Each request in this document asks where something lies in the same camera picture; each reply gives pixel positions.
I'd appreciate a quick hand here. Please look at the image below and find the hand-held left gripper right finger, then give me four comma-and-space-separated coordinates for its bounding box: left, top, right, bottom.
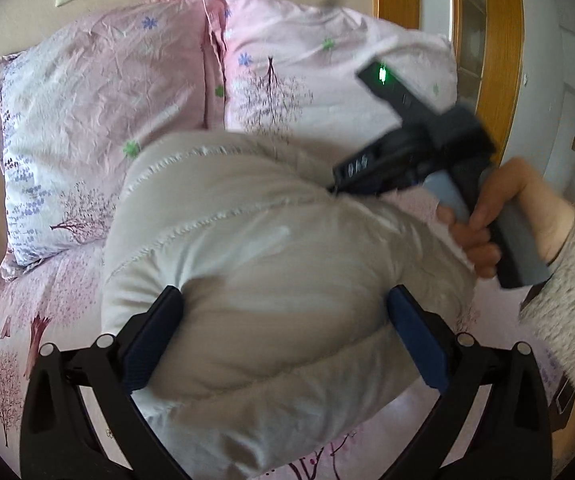
386, 284, 553, 480

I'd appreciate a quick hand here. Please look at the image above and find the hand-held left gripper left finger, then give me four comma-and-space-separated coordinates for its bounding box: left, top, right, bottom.
19, 285, 186, 480

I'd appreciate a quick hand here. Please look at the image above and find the white puffer jacket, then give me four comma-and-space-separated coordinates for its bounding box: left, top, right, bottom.
102, 130, 478, 480

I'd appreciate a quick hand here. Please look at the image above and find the person's right hand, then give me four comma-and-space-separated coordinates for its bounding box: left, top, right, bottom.
435, 156, 575, 279

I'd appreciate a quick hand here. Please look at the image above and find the pink tree-print bed sheet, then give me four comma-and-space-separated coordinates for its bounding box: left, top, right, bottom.
0, 180, 575, 480

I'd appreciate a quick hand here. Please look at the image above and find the pink tree-print pillow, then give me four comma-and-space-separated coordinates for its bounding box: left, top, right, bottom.
0, 0, 226, 268
215, 0, 459, 206

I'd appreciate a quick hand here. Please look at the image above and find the wooden door frame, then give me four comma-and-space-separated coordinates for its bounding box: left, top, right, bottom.
375, 0, 525, 161

